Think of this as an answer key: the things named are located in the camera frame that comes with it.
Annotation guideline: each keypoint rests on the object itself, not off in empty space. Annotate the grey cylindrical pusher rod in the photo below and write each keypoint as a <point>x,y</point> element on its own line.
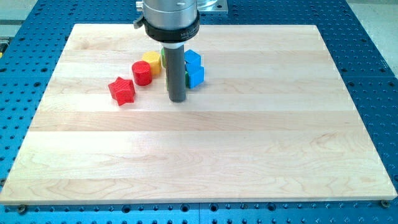
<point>175,71</point>

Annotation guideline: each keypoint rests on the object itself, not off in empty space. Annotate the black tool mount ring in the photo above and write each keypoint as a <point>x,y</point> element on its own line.
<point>169,27</point>

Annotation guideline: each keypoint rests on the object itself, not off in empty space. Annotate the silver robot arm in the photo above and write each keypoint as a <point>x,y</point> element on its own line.
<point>166,5</point>

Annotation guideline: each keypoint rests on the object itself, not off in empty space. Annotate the green star block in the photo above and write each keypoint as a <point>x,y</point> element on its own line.
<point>163,62</point>

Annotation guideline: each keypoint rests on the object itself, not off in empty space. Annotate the yellow heart block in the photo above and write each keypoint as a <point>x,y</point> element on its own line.
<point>154,60</point>

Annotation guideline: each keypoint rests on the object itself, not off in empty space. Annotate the red star block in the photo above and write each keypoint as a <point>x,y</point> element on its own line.
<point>122,90</point>

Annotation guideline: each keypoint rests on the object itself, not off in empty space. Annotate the upper blue block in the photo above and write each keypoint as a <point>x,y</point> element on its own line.
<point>192,57</point>

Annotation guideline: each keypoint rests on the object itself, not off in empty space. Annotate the blue block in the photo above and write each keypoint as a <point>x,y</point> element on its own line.
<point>192,57</point>
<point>194,76</point>

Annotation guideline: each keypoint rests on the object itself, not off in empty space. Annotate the lower blue block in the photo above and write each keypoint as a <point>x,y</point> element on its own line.
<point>194,76</point>

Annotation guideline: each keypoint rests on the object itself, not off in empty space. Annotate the red cylinder block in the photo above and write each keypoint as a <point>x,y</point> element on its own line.
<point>141,73</point>

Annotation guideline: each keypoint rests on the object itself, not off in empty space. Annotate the light wooden board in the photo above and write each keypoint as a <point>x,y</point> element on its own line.
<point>272,122</point>

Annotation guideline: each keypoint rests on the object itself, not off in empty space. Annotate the left board stop screw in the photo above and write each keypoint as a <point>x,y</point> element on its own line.
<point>21,209</point>

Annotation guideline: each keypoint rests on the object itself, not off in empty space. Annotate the board stop screw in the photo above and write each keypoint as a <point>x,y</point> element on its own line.
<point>21,209</point>
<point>385,203</point>

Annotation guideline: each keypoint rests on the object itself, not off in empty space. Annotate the right board stop screw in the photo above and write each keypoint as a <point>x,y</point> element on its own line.
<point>385,203</point>

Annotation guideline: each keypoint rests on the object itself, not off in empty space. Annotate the clear acrylic mount plate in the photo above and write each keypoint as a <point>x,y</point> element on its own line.
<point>213,6</point>

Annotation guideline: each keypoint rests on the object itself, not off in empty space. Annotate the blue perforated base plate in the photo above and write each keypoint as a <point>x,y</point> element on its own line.
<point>34,51</point>

